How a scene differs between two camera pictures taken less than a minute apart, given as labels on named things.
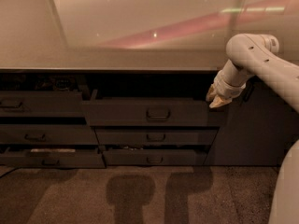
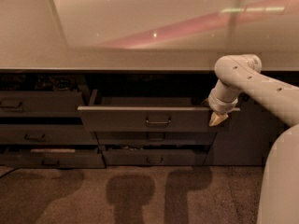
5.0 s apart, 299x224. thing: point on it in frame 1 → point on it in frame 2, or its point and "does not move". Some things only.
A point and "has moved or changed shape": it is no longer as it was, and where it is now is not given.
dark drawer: x=48 y=133 does not move
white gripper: x=226 y=89 → x=220 y=105
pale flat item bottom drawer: x=53 y=150 does not move
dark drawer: x=146 y=112 has moved or changed shape
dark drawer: x=156 y=158 does not move
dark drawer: x=52 y=160 does not move
